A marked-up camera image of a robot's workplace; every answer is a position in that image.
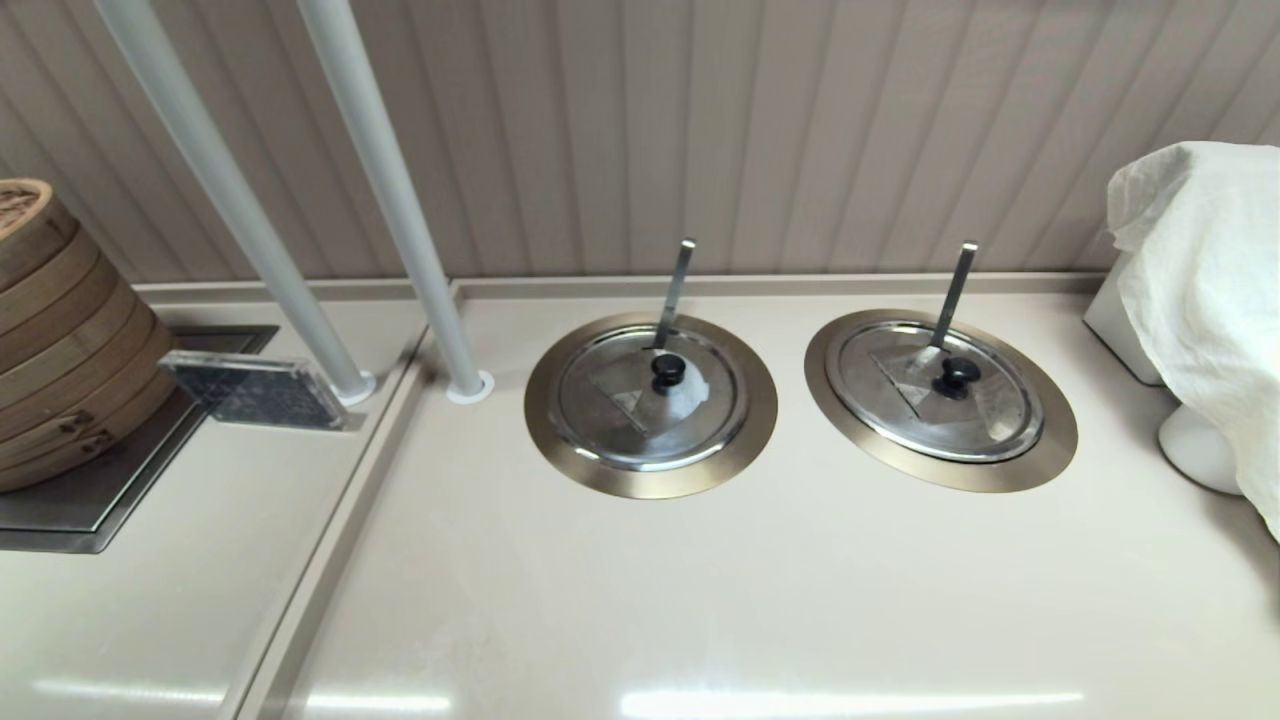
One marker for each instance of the white round pole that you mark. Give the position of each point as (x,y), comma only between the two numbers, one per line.
(215,170)
(390,170)

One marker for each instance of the stacked bamboo steamer baskets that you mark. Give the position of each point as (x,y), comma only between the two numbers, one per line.
(70,350)

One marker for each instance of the white round base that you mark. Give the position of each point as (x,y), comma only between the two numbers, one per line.
(1195,450)

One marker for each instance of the clear acrylic sign block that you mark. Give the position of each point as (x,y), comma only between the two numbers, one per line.
(260,392)

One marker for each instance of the steel hinged lid black knob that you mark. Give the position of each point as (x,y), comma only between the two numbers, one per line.
(1000,410)
(610,400)

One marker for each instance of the steel recessed steamer tray frame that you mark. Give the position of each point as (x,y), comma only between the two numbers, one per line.
(90,500)

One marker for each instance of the white box appliance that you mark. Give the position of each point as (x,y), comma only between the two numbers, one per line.
(1110,330)

